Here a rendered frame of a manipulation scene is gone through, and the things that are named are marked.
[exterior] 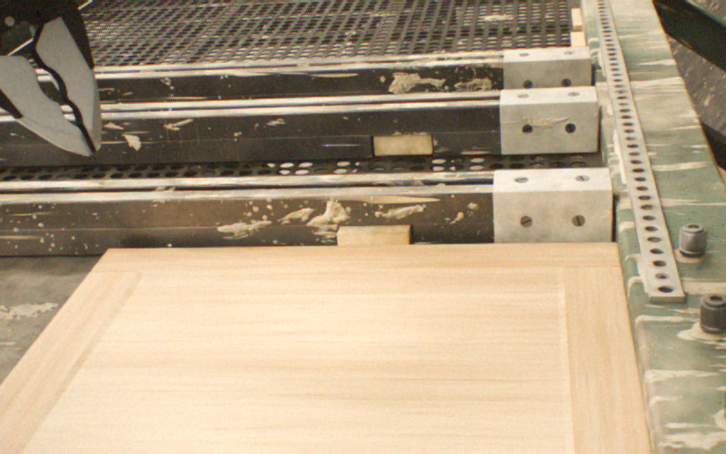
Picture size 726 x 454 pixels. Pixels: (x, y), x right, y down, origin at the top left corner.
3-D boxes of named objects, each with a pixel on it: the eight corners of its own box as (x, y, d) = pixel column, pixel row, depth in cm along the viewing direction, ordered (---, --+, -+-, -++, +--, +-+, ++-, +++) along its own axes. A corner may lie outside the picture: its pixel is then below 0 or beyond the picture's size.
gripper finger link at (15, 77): (72, 151, 80) (-5, 41, 77) (99, 152, 75) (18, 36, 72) (37, 176, 79) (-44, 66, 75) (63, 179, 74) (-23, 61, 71)
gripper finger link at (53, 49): (106, 127, 81) (31, 19, 78) (135, 127, 76) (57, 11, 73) (72, 151, 80) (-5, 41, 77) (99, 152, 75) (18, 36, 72)
